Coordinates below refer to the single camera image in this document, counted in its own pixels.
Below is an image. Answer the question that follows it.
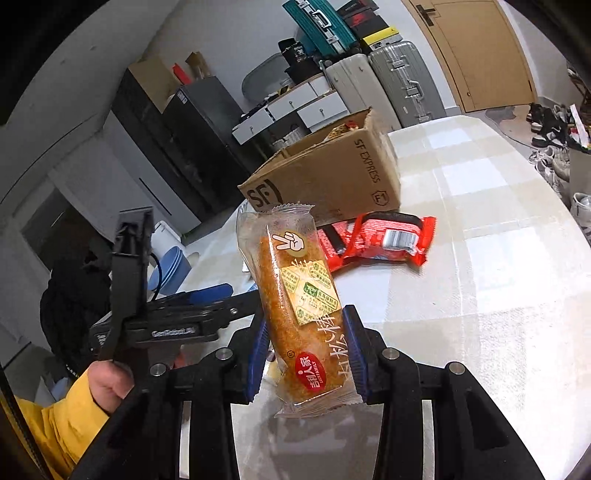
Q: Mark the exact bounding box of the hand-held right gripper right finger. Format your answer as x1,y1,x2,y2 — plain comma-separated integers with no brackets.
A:
342,305,546,480

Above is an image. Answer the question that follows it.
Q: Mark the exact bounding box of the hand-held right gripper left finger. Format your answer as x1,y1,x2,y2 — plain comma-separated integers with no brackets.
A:
69,316,271,480

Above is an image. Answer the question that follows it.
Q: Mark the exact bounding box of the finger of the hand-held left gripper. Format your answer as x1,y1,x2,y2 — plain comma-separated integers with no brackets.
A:
148,291,264,325
178,284,234,305

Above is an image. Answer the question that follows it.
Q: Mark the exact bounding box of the clear orange bread packet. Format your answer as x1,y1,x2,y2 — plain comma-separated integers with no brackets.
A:
235,200,363,419

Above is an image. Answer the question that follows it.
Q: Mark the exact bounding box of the red wafer packet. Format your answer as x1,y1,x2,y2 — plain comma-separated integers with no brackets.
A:
316,219,365,273
351,212,437,267

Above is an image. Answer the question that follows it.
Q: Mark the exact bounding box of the brown cardboard box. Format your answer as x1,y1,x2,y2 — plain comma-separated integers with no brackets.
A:
238,107,402,227

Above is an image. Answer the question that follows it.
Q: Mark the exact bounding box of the person's left hand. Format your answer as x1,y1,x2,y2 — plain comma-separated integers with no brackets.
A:
88,359,137,415

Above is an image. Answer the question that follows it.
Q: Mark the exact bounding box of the blue bowl stack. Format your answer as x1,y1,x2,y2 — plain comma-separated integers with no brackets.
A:
154,246,191,296

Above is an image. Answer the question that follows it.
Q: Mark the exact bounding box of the white cup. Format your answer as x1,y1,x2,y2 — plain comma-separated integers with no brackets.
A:
150,220,182,252

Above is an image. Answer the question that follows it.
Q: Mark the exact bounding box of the dark cloth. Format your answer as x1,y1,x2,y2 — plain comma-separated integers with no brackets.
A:
39,235,116,384

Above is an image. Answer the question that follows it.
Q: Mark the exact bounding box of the black white wardrobe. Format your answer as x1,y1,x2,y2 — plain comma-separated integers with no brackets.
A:
60,69,204,232

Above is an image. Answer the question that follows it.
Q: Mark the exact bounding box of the dark grey refrigerator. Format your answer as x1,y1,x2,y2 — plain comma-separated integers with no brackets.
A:
163,76,245,217

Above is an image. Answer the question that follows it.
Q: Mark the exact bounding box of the woven laundry basket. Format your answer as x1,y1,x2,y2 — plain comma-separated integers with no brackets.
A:
272,129,308,148

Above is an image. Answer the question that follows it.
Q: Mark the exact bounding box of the flat cardboard sheet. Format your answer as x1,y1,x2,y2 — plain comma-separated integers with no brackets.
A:
128,58,180,114

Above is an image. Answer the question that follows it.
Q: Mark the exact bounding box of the white noodle snack packet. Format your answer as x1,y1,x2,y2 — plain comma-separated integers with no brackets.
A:
323,121,365,141

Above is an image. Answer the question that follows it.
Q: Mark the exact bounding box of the white drawer desk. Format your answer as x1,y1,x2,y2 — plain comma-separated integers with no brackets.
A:
231,74,349,146

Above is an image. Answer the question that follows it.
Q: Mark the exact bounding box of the grey oval basin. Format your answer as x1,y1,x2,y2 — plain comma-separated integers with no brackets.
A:
242,52,296,100

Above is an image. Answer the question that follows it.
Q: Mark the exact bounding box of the brown paper bag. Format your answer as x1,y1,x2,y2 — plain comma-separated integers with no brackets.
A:
185,52,214,79

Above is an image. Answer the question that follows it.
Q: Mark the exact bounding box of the black storage box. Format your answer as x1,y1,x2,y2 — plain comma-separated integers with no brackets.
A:
285,59,324,84

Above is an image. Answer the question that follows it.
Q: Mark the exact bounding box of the beige suitcase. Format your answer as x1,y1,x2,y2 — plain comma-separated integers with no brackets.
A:
324,53,402,134

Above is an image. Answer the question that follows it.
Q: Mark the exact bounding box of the black printed bag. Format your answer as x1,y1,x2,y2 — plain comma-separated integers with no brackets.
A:
278,39,309,65

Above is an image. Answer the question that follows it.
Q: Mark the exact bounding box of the pile of loose shoes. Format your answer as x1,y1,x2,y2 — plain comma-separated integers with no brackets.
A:
526,102,591,232

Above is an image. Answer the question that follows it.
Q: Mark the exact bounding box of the silver suitcase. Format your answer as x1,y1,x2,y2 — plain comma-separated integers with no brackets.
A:
368,40,448,129

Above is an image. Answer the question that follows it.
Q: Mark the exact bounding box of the beige grey door mat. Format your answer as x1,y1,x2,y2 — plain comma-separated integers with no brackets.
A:
486,105,536,148

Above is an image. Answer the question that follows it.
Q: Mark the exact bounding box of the teal suitcase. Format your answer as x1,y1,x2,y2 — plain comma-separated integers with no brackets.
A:
283,0,358,56

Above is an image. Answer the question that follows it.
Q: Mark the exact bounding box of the white trash bin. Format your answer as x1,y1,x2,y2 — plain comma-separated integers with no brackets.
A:
567,104,591,195

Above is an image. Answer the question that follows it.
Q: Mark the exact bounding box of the yellow black shoe box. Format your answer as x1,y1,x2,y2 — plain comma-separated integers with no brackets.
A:
360,25,400,47

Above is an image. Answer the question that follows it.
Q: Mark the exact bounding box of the black shoe box red logo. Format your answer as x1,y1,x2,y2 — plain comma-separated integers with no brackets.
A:
344,8,383,29

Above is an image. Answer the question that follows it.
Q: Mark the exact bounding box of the tan wooden door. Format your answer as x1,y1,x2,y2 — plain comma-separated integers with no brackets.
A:
402,0,539,114

